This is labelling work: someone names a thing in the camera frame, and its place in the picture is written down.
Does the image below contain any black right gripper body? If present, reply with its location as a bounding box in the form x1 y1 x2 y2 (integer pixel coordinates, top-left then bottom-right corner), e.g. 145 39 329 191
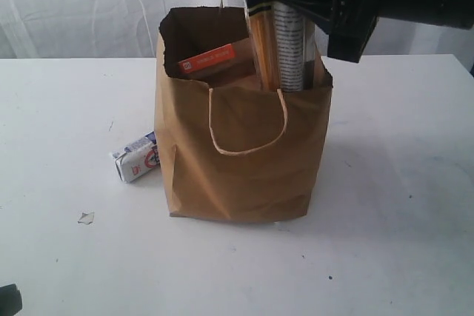
327 0 380 63

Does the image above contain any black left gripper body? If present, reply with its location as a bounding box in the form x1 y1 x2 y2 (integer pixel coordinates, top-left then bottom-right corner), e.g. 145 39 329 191
0 283 23 316

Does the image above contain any small blue white milk carton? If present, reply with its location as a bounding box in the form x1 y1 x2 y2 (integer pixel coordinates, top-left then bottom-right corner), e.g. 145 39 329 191
110 132 160 183

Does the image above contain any brown kraft stand-up pouch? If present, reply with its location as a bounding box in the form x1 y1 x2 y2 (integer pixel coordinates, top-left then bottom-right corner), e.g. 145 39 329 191
178 38 255 81

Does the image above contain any brown paper shopping bag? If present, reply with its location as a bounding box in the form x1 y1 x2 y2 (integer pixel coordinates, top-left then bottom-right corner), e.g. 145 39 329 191
154 6 333 223

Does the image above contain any dark blue noodle packet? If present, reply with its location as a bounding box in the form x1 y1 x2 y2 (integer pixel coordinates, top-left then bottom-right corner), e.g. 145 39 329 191
244 0 316 93

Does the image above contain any white backdrop curtain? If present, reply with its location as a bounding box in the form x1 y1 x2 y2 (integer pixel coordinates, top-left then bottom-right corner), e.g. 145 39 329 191
1 0 473 66

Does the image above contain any small torn label scrap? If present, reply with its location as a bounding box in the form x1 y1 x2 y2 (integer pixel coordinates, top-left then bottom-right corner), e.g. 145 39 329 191
77 212 95 226

